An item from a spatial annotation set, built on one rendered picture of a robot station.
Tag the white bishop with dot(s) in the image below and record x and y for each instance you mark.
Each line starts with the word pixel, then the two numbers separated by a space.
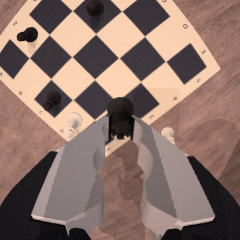
pixel 73 120

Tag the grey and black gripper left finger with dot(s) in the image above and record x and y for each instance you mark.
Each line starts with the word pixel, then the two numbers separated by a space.
pixel 63 191

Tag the black and cream chessboard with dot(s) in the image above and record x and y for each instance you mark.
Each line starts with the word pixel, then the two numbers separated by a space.
pixel 144 50

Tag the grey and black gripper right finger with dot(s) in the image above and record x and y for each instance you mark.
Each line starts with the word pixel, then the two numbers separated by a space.
pixel 179 192

